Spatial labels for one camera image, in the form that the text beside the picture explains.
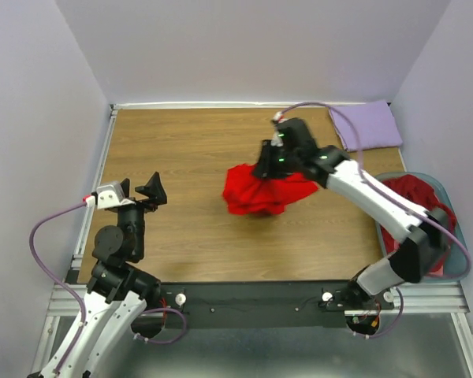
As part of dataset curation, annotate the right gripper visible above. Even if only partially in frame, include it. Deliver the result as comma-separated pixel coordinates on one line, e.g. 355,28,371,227
250,138,301,179

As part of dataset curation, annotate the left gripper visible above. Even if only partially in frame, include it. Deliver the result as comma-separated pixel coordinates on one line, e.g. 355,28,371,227
118,171,167,258

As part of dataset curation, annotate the bright red t shirt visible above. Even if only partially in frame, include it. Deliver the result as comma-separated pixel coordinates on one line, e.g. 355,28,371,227
222,164,318,216

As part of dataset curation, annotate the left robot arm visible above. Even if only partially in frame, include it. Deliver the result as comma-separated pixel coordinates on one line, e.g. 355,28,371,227
35,172,167,377

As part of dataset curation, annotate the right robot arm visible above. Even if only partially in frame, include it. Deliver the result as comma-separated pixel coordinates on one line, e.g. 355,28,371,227
252,118,449,309

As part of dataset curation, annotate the folded lavender t shirt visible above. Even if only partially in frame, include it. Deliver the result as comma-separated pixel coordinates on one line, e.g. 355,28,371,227
329,100,403,152

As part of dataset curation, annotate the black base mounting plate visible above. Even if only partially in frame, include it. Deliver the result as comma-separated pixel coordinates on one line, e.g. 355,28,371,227
147,280,394,330

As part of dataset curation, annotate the dark red t shirt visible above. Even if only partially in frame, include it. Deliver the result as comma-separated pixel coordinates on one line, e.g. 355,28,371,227
379,174,457,276

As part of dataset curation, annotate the teal plastic basket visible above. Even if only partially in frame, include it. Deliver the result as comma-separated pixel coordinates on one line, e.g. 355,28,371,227
376,172,469,282

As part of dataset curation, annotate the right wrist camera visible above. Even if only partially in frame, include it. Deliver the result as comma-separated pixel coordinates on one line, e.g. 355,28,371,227
270,112,285,147

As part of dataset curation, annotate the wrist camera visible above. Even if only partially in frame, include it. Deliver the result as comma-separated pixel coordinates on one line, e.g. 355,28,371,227
270,112,285,147
83,181,135,209

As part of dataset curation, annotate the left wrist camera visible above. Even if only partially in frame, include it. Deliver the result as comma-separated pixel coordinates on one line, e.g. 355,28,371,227
83,181,135,209

